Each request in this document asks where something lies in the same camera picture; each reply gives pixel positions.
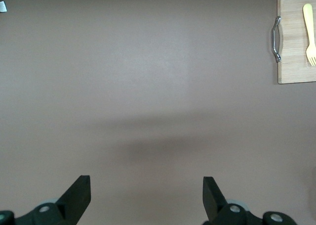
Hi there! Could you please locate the wooden cutting board metal handle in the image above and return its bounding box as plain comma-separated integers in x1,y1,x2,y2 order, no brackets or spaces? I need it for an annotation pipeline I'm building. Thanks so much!
271,0,316,85

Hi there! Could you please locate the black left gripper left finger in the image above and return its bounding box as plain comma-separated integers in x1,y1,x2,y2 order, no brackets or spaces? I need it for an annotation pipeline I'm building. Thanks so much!
0,175,91,225

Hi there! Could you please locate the yellow plastic fork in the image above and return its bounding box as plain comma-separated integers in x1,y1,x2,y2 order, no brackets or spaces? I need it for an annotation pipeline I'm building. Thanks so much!
302,3,316,67

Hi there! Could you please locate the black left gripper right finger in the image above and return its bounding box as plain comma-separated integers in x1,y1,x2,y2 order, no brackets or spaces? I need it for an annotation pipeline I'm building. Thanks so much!
202,176,297,225

